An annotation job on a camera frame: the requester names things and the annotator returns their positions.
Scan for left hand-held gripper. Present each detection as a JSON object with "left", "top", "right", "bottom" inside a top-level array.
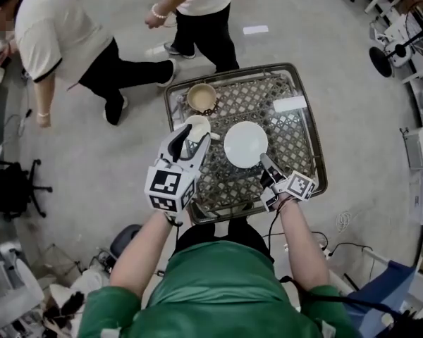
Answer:
[{"left": 144, "top": 123, "right": 213, "bottom": 213}]

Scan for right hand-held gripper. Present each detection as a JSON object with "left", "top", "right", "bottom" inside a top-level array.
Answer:
[{"left": 259, "top": 153, "right": 319, "bottom": 213}]

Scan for small white plate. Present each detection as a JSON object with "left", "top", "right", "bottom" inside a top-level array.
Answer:
[{"left": 184, "top": 114, "right": 221, "bottom": 144}]

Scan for large white plate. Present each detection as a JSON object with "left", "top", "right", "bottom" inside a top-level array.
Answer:
[{"left": 223, "top": 120, "right": 270, "bottom": 170}]

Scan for brown scalloped plate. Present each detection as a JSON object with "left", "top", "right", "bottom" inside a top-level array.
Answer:
[{"left": 201, "top": 98, "right": 221, "bottom": 116}]

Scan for beige deep plate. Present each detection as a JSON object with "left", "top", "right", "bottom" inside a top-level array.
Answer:
[{"left": 186, "top": 82, "right": 219, "bottom": 113}]

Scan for person's left forearm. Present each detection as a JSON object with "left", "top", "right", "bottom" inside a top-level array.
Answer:
[{"left": 109, "top": 209, "right": 174, "bottom": 310}]

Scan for person's right forearm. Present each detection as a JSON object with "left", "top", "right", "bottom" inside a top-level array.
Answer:
[{"left": 277, "top": 198, "right": 331, "bottom": 292}]

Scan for wicker glass-top table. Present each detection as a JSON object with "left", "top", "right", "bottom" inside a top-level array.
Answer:
[{"left": 163, "top": 62, "right": 329, "bottom": 225}]

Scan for person's black trousers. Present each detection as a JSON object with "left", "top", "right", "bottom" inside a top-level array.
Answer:
[{"left": 174, "top": 216, "right": 275, "bottom": 263}]

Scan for black round stool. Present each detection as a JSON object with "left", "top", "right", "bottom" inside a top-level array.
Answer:
[{"left": 109, "top": 223, "right": 144, "bottom": 260}]

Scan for white paper sheet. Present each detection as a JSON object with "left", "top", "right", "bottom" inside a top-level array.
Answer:
[{"left": 243, "top": 24, "right": 270, "bottom": 36}]

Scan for person's green shirt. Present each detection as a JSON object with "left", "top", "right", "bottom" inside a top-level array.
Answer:
[{"left": 76, "top": 240, "right": 360, "bottom": 338}]

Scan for blue fabric chair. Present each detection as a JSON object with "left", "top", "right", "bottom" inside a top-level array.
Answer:
[{"left": 345, "top": 258, "right": 419, "bottom": 338}]

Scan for black standing fan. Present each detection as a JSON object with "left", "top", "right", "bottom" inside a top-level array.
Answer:
[{"left": 368, "top": 0, "right": 423, "bottom": 79}]

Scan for black office chair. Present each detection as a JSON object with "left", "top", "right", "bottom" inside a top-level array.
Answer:
[{"left": 0, "top": 158, "right": 54, "bottom": 222}]

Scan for black cable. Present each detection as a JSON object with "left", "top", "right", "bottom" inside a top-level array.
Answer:
[{"left": 261, "top": 209, "right": 374, "bottom": 281}]

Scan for coiled white cable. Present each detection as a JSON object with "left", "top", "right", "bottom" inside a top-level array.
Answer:
[{"left": 335, "top": 211, "right": 353, "bottom": 233}]

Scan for white bead bracelet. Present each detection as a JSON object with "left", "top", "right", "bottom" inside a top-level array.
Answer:
[{"left": 151, "top": 2, "right": 168, "bottom": 20}]

